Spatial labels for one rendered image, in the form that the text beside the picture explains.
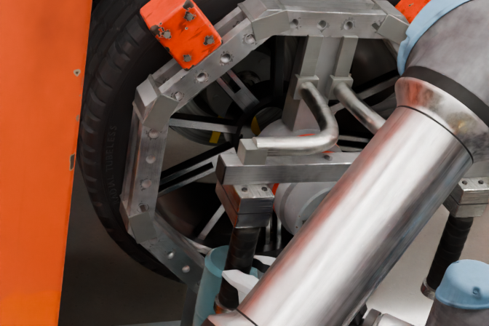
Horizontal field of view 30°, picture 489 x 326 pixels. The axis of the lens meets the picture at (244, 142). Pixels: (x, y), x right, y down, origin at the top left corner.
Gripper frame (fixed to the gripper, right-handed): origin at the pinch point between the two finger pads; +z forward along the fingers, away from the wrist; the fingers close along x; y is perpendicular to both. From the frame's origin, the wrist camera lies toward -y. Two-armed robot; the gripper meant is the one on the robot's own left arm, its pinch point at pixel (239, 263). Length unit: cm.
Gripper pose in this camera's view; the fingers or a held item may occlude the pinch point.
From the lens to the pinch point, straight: 125.9
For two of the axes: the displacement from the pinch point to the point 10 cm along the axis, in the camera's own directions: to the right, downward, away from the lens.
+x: 4.3, -3.7, 8.2
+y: -1.8, 8.6, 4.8
